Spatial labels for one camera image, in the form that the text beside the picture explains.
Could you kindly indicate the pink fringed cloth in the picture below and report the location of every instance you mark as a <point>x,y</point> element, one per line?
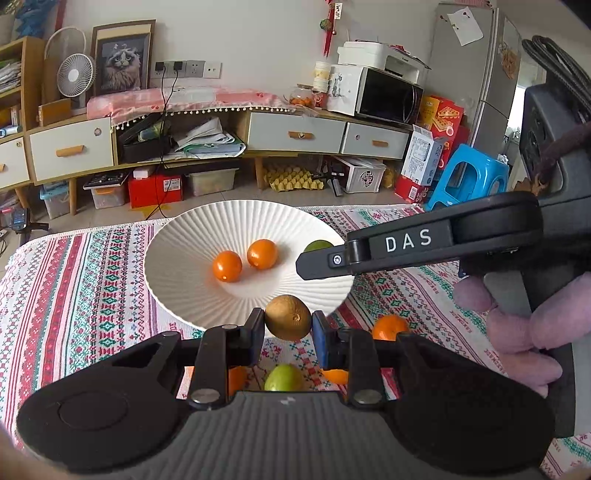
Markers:
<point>184,99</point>

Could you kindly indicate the framed cat picture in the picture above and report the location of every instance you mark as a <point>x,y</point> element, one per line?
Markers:
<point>122,60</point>

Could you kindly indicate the black case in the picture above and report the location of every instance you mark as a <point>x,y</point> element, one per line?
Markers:
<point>143,150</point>

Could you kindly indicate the blue white carton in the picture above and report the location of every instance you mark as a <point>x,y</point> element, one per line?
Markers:
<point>420,154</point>

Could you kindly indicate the clear bin blue lid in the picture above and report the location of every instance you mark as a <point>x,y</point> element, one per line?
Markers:
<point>53,203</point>

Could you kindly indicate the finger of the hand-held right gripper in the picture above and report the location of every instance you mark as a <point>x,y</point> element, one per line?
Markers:
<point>406,242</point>

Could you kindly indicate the patterned woven mat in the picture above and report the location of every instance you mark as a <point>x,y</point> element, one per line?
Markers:
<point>69,295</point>

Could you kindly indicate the stack of papers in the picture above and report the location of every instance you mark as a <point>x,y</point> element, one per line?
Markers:
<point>9,76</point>

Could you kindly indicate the person's right hand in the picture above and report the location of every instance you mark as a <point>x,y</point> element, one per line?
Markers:
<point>512,332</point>

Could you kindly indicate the black floor device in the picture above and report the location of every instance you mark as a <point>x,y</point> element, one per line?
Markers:
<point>18,221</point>

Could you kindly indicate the white cup stack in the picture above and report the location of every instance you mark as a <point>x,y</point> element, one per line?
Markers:
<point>322,74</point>

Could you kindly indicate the white paper note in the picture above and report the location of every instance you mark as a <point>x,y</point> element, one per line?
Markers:
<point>464,25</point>

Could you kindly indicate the light green round fruit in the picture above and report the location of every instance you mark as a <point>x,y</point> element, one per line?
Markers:
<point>282,378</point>

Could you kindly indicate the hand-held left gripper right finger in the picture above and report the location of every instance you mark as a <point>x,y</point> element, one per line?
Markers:
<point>321,339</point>

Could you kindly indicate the black tool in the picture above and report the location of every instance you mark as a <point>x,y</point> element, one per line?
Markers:
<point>334,184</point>

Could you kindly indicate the smooth orange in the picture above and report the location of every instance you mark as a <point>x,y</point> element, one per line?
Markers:
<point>262,254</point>
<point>236,381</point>
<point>227,266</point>

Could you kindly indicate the small white box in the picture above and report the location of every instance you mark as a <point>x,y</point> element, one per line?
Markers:
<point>144,172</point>

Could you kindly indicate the white patterned basket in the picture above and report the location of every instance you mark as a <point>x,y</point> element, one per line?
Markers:
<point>364,177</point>

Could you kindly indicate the white wall socket row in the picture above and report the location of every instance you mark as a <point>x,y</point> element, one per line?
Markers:
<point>203,69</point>

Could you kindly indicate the yellow egg tray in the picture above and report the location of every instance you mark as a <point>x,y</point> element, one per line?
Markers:
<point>291,179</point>

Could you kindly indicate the red gold fridge sticker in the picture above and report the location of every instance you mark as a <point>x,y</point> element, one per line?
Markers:
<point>510,62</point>

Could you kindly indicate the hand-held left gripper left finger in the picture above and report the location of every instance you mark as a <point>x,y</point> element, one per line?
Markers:
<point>255,339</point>

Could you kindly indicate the black white microwave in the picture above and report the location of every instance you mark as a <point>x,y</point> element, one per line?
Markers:
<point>388,94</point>

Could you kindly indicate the white box appliance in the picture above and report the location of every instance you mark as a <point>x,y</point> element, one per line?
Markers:
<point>362,53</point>

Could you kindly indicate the brown kiwi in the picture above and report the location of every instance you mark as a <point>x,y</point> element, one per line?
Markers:
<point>287,318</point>

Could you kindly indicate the white printer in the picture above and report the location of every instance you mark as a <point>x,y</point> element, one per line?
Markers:
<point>408,64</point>

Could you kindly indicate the red yellow carton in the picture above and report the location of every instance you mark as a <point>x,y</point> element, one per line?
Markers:
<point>443,115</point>

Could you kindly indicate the white ribbed plate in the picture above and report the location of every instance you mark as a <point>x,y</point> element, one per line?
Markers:
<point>198,240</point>

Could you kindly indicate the pile of white bags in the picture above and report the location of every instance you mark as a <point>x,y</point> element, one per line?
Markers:
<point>207,141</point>

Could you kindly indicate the long wooden cabinet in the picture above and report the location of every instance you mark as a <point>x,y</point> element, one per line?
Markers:
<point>239,127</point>

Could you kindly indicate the red printed cup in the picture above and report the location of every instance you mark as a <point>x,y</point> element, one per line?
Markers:
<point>321,100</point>

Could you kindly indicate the yellow paper sheet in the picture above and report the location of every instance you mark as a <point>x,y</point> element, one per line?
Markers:
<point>150,212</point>

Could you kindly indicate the clear storage bin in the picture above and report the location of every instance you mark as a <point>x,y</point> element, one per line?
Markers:
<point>212,182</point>

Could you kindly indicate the red hanging ornament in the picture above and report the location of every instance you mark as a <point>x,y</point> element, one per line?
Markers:
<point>328,27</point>

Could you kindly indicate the yellow-green citrus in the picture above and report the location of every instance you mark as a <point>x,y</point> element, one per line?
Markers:
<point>318,245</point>

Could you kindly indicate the red box white label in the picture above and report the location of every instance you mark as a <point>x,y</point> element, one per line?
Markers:
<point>154,191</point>

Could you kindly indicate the wooden bookshelf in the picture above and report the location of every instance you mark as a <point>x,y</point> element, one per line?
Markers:
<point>32,69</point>

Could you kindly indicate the brown wooden box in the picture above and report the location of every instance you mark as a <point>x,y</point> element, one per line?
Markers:
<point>54,113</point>

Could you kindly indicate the blue plastic stool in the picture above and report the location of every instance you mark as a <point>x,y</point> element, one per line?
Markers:
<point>480,173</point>

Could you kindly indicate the silver refrigerator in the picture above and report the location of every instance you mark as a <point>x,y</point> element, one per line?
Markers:
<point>480,69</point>

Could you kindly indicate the clear bin black lid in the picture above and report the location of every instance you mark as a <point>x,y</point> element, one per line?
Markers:
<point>108,196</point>

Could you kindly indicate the large white fan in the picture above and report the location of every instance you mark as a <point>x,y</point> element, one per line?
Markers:
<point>62,41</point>

